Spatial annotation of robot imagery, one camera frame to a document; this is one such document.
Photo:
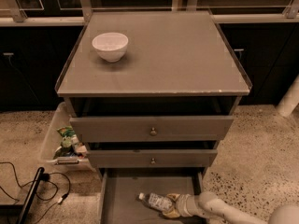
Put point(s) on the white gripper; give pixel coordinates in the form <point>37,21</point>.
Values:
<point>184,204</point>

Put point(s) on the clear plastic water bottle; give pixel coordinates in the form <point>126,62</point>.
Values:
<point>156,202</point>

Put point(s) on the grey middle drawer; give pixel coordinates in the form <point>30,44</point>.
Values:
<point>141,158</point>

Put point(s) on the grey drawer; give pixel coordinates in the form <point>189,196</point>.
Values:
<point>137,129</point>
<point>121,186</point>
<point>141,158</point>

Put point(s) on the grey bottom drawer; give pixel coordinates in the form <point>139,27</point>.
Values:
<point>121,186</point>

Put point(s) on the brass top drawer knob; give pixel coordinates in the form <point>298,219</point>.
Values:
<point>153,131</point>

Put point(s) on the grey top drawer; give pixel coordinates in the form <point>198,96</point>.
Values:
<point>137,129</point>

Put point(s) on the grey drawer cabinet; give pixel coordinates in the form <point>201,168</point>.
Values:
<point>176,64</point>

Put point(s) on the green snack bag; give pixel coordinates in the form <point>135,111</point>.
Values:
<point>66,131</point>

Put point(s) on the black flat bar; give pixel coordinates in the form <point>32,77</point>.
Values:
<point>30,196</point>

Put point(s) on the white ceramic bowl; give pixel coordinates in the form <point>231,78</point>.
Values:
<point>111,47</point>

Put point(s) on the metal railing frame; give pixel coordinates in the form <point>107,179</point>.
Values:
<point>79,12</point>

